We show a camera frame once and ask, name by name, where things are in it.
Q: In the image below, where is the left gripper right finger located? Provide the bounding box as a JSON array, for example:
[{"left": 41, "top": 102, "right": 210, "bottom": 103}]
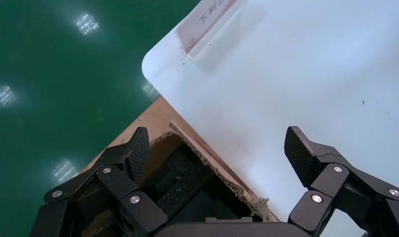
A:
[{"left": 284, "top": 125, "right": 399, "bottom": 237}]

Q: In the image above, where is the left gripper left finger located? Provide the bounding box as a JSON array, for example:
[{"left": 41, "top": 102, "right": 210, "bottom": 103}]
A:
[{"left": 29, "top": 126, "right": 169, "bottom": 237}]

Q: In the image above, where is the large cardboard box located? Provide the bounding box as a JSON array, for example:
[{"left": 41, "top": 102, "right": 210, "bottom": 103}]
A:
[{"left": 78, "top": 96, "right": 280, "bottom": 237}]

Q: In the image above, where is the black foam insert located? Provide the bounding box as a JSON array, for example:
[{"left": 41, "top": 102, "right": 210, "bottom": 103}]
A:
[{"left": 144, "top": 144, "right": 252, "bottom": 223}]

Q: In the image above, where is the acrylic sign with red card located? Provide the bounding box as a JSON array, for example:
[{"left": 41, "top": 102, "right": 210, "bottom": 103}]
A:
[{"left": 175, "top": 0, "right": 249, "bottom": 60}]

